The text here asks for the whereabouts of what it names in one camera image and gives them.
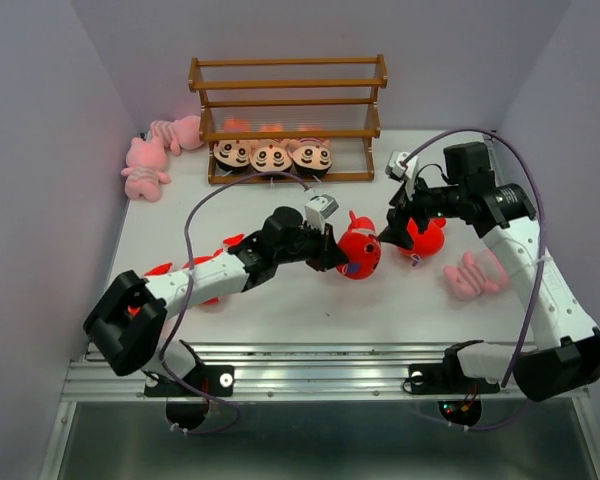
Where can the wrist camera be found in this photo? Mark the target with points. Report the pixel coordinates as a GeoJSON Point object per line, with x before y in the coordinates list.
{"type": "Point", "coordinates": [318, 210]}
{"type": "Point", "coordinates": [401, 166]}

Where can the pink striped plush right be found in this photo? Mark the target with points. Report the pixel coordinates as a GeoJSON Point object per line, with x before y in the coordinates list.
{"type": "Point", "coordinates": [476, 274]}

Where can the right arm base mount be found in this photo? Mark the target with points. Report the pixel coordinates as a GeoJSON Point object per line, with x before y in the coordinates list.
{"type": "Point", "coordinates": [460, 404]}

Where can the pink striped plush upper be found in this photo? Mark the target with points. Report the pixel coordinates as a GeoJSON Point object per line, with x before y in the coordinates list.
{"type": "Point", "coordinates": [178, 135]}

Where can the doll plush orange cap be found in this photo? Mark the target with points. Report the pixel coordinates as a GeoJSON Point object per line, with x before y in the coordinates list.
{"type": "Point", "coordinates": [233, 155]}

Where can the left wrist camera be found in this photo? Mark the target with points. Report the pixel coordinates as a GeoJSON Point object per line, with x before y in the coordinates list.
{"type": "Point", "coordinates": [318, 210]}

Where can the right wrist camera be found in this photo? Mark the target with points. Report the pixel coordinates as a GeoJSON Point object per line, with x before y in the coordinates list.
{"type": "Point", "coordinates": [401, 166]}

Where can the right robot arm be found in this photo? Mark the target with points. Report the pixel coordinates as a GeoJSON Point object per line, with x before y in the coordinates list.
{"type": "Point", "coordinates": [566, 351]}

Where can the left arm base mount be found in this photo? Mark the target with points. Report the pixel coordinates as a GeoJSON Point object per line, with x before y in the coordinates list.
{"type": "Point", "coordinates": [199, 403]}

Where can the aluminium mounting rail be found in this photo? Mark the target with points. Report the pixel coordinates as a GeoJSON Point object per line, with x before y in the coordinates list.
{"type": "Point", "coordinates": [274, 372]}

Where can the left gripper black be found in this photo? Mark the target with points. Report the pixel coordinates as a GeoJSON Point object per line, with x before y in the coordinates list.
{"type": "Point", "coordinates": [326, 247]}

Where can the red fish plush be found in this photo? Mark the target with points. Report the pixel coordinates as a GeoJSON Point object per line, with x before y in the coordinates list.
{"type": "Point", "coordinates": [226, 244]}
{"type": "Point", "coordinates": [426, 244]}
{"type": "Point", "coordinates": [360, 244]}
{"type": "Point", "coordinates": [155, 271]}

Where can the pink striped plush lower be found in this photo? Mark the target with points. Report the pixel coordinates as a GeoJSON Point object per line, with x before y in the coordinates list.
{"type": "Point", "coordinates": [145, 171]}

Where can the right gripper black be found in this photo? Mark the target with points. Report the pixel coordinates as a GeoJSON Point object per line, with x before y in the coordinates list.
{"type": "Point", "coordinates": [398, 233]}

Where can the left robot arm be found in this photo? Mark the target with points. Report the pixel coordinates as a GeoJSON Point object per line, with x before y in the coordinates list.
{"type": "Point", "coordinates": [127, 324]}

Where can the pink striped plush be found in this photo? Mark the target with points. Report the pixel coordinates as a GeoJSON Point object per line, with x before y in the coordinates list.
{"type": "Point", "coordinates": [476, 274]}
{"type": "Point", "coordinates": [178, 135]}
{"type": "Point", "coordinates": [145, 171]}

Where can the brown wooden three-tier shelf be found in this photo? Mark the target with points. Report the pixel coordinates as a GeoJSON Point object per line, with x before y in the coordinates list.
{"type": "Point", "coordinates": [334, 98]}

